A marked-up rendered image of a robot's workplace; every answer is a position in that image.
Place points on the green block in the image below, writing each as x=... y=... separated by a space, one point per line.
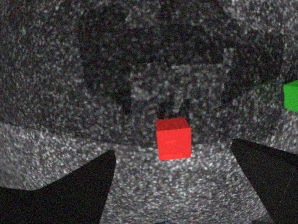
x=291 y=95

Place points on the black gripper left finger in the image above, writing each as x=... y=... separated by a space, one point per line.
x=74 y=199

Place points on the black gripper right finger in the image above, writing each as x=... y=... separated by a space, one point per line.
x=274 y=176

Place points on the red block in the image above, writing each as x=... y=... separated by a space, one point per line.
x=173 y=139

